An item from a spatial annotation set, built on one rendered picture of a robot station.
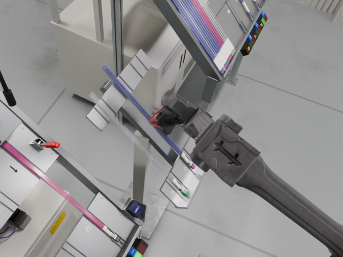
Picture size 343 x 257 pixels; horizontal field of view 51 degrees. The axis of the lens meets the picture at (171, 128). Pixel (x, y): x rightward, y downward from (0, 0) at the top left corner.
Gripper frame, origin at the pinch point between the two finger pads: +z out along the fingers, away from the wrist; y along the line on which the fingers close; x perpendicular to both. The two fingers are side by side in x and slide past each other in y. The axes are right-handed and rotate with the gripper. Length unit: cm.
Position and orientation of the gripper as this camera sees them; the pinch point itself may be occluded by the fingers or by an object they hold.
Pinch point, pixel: (152, 120)
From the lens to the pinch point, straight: 123.3
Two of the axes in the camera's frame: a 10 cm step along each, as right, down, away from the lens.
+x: 5.7, 6.8, 4.5
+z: -6.9, 1.1, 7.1
